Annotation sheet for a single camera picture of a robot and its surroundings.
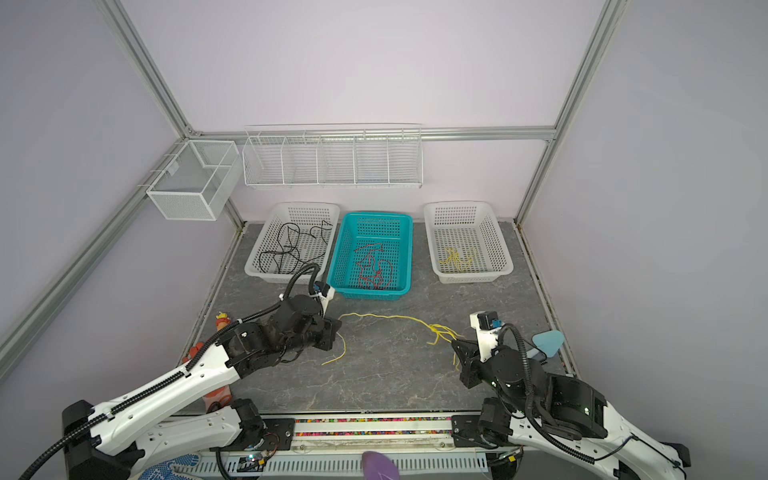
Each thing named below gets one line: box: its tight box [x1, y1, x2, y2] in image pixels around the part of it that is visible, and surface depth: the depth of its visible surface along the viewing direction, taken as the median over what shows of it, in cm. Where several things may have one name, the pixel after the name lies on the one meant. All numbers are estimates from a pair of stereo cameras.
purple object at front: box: [361, 451, 401, 480], surface depth 71 cm
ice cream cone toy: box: [215, 311, 231, 331], surface depth 93 cm
